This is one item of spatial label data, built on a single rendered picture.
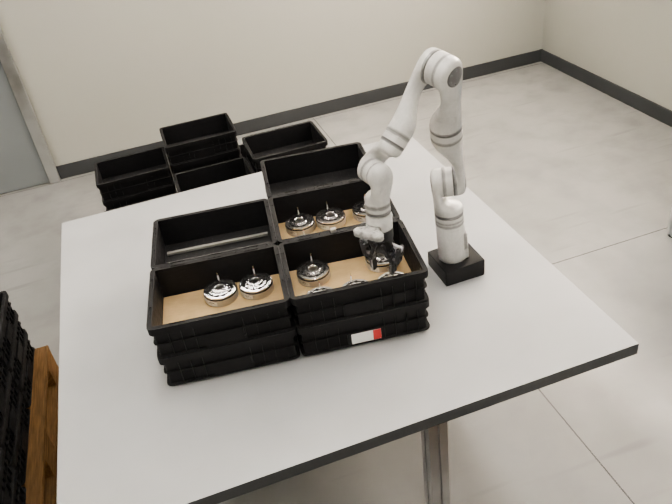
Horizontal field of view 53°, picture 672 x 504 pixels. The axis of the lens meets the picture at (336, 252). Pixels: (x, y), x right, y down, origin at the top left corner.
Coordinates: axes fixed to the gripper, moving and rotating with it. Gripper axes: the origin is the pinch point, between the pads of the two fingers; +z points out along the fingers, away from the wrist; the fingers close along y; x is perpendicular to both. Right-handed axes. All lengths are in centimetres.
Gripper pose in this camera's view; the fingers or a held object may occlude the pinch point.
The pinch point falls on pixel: (383, 267)
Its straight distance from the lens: 197.0
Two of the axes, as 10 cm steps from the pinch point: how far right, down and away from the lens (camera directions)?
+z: 1.1, 8.2, 5.6
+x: -5.3, 5.3, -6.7
